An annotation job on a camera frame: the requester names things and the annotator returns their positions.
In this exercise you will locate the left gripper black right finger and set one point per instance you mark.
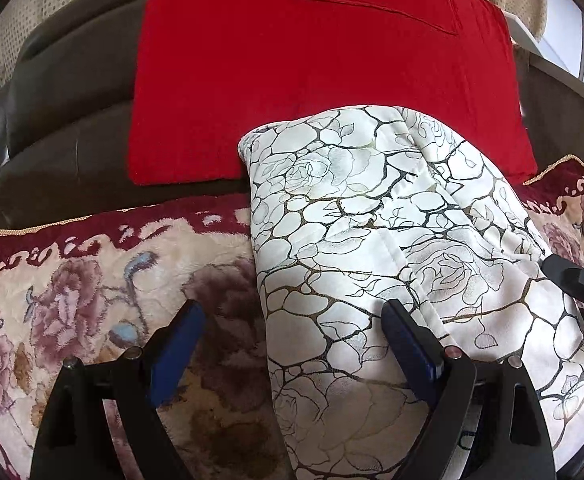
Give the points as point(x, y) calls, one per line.
point(493, 403)

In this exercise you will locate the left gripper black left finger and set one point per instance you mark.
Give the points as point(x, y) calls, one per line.
point(74, 439)

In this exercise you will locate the white crackle-pattern garment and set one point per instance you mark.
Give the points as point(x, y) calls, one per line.
point(359, 205)

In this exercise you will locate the floral plush sofa cover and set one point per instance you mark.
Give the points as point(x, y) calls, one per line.
point(95, 286)

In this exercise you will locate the dark brown leather sofa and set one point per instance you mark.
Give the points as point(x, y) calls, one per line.
point(65, 115)

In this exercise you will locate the red blanket on sofa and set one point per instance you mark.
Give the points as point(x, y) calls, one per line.
point(209, 71)

